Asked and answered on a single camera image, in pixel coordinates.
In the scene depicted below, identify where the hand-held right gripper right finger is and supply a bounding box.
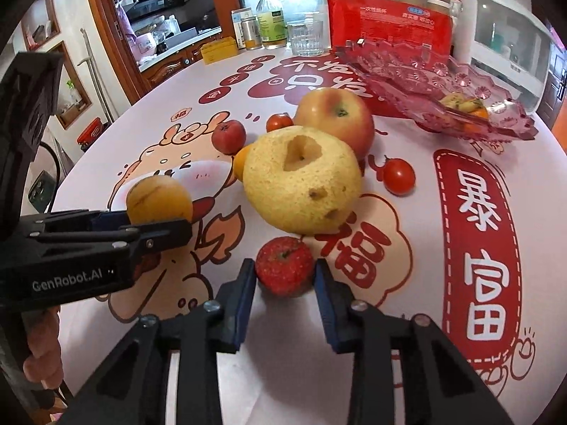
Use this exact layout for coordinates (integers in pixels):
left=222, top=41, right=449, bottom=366
left=314, top=259, right=515, bottom=425

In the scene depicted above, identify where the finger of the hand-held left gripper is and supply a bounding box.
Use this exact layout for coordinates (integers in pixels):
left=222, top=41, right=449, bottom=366
left=27, top=218, right=194, bottom=258
left=20, top=209, right=134, bottom=240

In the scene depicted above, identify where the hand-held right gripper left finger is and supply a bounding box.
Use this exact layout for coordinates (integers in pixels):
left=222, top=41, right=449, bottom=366
left=57, top=257, right=258, bottom=425

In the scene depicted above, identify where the yellow-brown round fruit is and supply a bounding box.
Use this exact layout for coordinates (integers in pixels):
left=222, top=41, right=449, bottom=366
left=126, top=175, right=195, bottom=227

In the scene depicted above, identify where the large red hawthorn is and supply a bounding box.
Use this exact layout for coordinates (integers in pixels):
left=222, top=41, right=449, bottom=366
left=255, top=236, right=315, bottom=298

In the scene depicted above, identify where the small orange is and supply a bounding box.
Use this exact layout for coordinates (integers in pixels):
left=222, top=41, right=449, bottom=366
left=233, top=142, right=254, bottom=182

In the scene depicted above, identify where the large yellow pear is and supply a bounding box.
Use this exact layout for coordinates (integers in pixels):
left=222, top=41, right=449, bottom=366
left=243, top=126, right=364, bottom=236

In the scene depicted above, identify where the red tomato with stem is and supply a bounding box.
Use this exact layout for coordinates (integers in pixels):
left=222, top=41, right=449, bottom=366
left=381, top=155, right=416, bottom=197

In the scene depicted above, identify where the red and yellow apple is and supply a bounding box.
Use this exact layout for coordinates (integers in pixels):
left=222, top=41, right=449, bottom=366
left=293, top=87, right=376, bottom=160

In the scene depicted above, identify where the pink glass fruit plate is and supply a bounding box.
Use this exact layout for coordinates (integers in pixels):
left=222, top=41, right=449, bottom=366
left=332, top=40, right=539, bottom=143

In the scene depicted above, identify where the person's left hand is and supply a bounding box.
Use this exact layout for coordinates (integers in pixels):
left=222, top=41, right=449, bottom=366
left=22, top=305, right=63, bottom=387

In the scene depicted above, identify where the red plastic basket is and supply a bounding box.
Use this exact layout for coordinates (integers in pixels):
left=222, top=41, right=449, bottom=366
left=75, top=117, right=104, bottom=146

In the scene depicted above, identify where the small red hawthorn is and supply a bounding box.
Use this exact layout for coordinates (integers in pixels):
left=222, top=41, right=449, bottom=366
left=211, top=120, right=247, bottom=156

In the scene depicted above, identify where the brown wooden cabinet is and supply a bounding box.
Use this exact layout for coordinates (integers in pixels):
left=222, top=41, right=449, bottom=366
left=82, top=0, right=236, bottom=103

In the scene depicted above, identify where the small tomato with green calyx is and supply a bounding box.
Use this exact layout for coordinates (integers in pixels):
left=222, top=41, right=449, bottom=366
left=266, top=114, right=296, bottom=134

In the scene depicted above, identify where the yellow box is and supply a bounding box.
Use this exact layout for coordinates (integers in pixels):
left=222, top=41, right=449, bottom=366
left=200, top=38, right=240, bottom=65

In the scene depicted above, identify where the small metal-lidded jar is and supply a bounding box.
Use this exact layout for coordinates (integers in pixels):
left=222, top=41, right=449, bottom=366
left=241, top=15, right=262, bottom=51

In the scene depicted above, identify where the bottle with green label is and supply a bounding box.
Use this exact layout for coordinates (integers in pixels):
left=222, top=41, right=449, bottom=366
left=256, top=0, right=287, bottom=51

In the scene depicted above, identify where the clear drinking glass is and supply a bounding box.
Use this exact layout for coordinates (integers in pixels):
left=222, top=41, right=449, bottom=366
left=287, top=19, right=327, bottom=57

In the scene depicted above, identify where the orange tangerine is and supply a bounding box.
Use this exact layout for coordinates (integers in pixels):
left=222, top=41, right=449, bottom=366
left=461, top=108, right=490, bottom=134

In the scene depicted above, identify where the red paper cup package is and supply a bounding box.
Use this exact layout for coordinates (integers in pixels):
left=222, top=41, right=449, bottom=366
left=326, top=0, right=460, bottom=61

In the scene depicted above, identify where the white countertop cabinet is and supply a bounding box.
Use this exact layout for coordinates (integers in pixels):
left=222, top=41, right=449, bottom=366
left=452, top=0, right=555, bottom=114

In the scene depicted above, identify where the brown wooden door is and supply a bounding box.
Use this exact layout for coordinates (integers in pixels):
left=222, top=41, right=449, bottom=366
left=543, top=22, right=567, bottom=130

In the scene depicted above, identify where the black cable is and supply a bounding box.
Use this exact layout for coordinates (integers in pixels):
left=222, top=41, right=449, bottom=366
left=41, top=141, right=63, bottom=213

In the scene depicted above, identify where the wooden framed wall niche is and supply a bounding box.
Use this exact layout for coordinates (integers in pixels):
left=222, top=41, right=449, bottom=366
left=46, top=40, right=94, bottom=129
left=20, top=0, right=62, bottom=52

